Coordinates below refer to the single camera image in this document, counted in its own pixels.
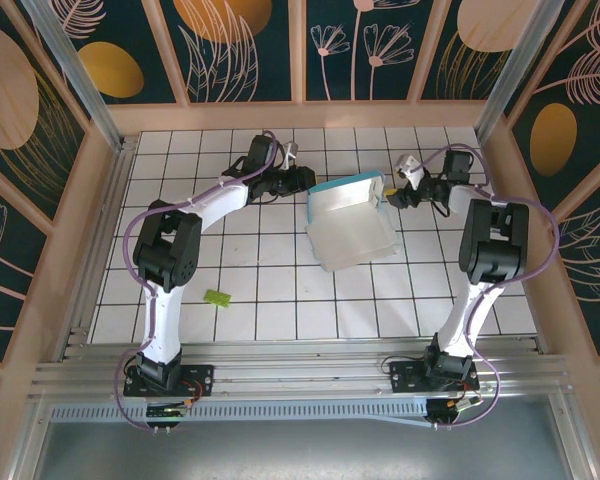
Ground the white and teal paper box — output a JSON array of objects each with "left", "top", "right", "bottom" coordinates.
[{"left": 303, "top": 170, "right": 401, "bottom": 273}]

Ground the small lime green plastic piece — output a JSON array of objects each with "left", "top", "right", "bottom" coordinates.
[{"left": 203, "top": 288, "right": 234, "bottom": 307}]

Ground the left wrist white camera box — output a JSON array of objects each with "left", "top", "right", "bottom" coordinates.
[{"left": 278, "top": 141, "right": 300, "bottom": 170}]

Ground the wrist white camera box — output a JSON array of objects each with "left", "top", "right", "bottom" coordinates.
[
  {"left": 394, "top": 153, "right": 427, "bottom": 185},
  {"left": 278, "top": 141, "right": 300, "bottom": 170}
]

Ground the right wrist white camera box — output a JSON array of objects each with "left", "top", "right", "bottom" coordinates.
[{"left": 394, "top": 153, "right": 427, "bottom": 185}]

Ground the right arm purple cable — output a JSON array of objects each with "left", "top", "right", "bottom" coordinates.
[{"left": 419, "top": 143, "right": 561, "bottom": 431}]

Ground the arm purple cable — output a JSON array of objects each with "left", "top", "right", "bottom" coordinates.
[
  {"left": 114, "top": 130, "right": 281, "bottom": 431},
  {"left": 419, "top": 143, "right": 561, "bottom": 431}
]

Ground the aluminium corner post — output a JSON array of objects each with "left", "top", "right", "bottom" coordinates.
[
  {"left": 474, "top": 0, "right": 567, "bottom": 140},
  {"left": 19, "top": 0, "right": 127, "bottom": 152}
]

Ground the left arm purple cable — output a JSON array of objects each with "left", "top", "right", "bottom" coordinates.
[{"left": 114, "top": 130, "right": 281, "bottom": 431}]

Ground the aluminium side rail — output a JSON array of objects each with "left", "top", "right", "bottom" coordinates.
[{"left": 59, "top": 137, "right": 139, "bottom": 361}]

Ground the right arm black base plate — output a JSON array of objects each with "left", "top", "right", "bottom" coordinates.
[{"left": 388, "top": 358, "right": 480, "bottom": 396}]

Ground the aluminium mounting rail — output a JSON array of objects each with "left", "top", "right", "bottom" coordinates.
[{"left": 27, "top": 339, "right": 579, "bottom": 401}]

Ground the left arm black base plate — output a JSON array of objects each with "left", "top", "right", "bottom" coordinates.
[{"left": 123, "top": 363, "right": 216, "bottom": 399}]

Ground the grey slotted cable duct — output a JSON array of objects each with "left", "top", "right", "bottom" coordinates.
[{"left": 49, "top": 397, "right": 431, "bottom": 425}]

